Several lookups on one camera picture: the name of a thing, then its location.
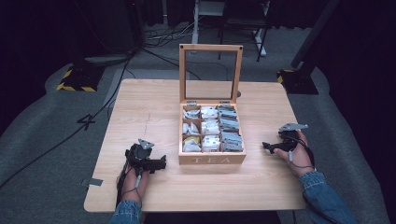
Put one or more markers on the black yellow striped stand base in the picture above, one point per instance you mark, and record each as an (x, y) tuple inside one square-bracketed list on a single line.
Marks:
[(297, 82), (80, 79)]

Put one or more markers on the pile of white tea bags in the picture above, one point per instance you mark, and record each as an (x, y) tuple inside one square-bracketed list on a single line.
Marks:
[(210, 127)]

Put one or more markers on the row of grey tea packets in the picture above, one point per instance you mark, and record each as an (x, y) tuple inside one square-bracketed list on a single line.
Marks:
[(230, 129)]

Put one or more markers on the person's right hand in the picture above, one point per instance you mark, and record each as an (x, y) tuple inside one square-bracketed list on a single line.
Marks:
[(300, 155)]

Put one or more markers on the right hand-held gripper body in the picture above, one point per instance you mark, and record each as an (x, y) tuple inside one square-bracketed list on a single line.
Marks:
[(289, 137)]

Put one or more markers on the yellow tea bag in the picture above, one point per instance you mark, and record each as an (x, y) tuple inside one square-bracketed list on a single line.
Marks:
[(190, 141)]

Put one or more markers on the white metal stand leg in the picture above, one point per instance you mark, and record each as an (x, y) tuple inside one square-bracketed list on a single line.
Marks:
[(196, 21)]

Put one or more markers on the pile of silver tea sachets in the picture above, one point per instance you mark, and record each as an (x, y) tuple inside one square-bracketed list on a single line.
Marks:
[(190, 128)]

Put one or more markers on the black metal chair frame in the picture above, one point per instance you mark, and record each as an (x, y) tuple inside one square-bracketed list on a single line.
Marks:
[(263, 37)]

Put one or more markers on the wooden tea box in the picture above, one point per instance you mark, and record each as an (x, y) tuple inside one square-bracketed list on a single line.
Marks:
[(211, 159)]

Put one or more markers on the dark slanted metal pole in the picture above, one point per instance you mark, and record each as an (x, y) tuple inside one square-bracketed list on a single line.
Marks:
[(314, 31)]

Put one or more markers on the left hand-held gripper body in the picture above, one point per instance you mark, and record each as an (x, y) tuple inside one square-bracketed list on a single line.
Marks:
[(139, 154)]

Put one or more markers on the grey tape patch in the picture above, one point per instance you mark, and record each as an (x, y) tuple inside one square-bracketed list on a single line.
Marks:
[(93, 182)]

